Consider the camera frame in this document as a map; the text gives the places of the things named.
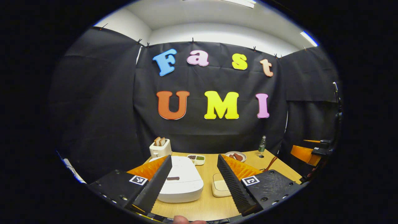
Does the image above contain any clear container of rice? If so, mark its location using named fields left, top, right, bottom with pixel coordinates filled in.
left=211, top=173, right=232, bottom=198

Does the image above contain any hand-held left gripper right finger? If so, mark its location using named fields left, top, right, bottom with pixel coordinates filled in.
left=217, top=154, right=302, bottom=216

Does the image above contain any black backdrop cloth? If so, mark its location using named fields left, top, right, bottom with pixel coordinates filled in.
left=50, top=26, right=341, bottom=184

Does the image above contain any white toaster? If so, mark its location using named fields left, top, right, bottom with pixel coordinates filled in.
left=149, top=137, right=172, bottom=158

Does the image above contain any white rice cooker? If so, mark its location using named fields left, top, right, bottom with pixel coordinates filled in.
left=149, top=156, right=204, bottom=203

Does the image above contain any clear water bottle green label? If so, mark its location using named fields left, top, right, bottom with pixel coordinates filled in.
left=257, top=135, right=267, bottom=158

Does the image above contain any brown wooden spoon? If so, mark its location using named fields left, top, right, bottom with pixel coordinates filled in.
left=264, top=156, right=278, bottom=172

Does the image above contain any white divided grain dish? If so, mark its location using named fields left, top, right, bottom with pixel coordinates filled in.
left=187, top=154, right=206, bottom=166

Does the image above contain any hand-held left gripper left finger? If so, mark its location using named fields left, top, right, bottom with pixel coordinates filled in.
left=89, top=155, right=173, bottom=215

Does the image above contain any ceiling light panel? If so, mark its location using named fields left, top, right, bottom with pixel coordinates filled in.
left=222, top=0, right=256, bottom=8
left=300, top=30, right=319, bottom=47

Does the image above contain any white round plate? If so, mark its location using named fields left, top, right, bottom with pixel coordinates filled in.
left=224, top=151, right=247, bottom=163

